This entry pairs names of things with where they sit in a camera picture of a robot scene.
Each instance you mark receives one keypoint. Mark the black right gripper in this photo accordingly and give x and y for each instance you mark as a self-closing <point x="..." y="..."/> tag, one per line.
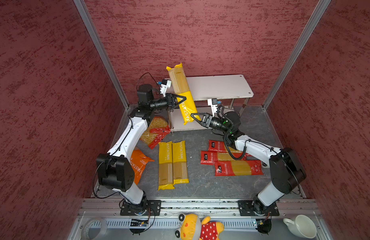
<point x="206" y="120"/>

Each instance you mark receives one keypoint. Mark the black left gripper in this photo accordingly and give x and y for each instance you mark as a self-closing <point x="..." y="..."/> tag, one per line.
<point x="170" y="98"/>

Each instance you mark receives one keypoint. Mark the yellow spaghetti bag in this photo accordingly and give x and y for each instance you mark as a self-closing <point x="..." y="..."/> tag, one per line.
<point x="166" y="181"/>
<point x="180" y="167"/>
<point x="181" y="87"/>

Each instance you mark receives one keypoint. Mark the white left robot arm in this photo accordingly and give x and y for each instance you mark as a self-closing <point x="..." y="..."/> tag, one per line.
<point x="114" y="170"/>

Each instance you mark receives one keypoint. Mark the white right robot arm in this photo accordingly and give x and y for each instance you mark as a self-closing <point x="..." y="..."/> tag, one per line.
<point x="249" y="157"/>

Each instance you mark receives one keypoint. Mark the white two-tier shelf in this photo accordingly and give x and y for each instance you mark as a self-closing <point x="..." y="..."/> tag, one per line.
<point x="226" y="87"/>

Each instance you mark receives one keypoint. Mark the red spaghetti bag back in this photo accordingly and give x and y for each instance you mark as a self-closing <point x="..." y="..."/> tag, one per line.
<point x="219" y="146"/>

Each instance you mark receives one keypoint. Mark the red spaghetti bag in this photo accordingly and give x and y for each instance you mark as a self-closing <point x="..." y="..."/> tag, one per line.
<point x="209" y="158"/>
<point x="238" y="168"/>
<point x="219" y="146"/>

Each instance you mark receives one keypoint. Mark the red macaroni bag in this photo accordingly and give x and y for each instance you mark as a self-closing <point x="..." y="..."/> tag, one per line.
<point x="156" y="132"/>

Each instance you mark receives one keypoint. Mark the red spaghetti bag middle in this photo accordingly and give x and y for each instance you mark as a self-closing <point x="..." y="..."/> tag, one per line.
<point x="209" y="158"/>

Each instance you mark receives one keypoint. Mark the red spaghetti bag front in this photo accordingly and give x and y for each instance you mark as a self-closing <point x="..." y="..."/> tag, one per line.
<point x="238" y="168"/>

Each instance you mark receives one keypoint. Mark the orange macaroni bag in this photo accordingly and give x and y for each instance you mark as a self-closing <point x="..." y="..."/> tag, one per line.
<point x="139" y="162"/>

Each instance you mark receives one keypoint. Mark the yellow plush toy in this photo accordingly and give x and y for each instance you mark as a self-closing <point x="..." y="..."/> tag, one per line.
<point x="193" y="228"/>

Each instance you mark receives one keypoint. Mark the white ceramic cup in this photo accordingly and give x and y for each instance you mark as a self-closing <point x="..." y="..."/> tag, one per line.
<point x="301" y="226"/>

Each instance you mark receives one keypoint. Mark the clear tape roll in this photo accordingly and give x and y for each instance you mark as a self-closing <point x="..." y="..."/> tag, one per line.
<point x="94" y="229"/>

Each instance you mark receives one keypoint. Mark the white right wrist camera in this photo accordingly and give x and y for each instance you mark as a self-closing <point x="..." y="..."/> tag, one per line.
<point x="214" y="103"/>

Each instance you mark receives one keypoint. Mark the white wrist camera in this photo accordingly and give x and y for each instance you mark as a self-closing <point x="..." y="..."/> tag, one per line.
<point x="164" y="86"/>
<point x="214" y="103"/>

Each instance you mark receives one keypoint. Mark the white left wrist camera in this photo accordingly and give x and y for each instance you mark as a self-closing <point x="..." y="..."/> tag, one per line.
<point x="164" y="86"/>

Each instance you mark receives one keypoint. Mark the aluminium corner post left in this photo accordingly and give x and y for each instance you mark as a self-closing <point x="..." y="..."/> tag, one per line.
<point x="90" y="26"/>

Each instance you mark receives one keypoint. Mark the aluminium corner post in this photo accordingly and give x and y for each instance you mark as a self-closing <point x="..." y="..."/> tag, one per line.
<point x="310" y="26"/>
<point x="90" y="26"/>

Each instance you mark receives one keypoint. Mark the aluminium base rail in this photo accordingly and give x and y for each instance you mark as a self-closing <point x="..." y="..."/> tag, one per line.
<point x="164" y="214"/>

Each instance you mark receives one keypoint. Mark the aluminium corner post right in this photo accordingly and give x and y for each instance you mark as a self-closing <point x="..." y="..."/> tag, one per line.
<point x="310" y="26"/>

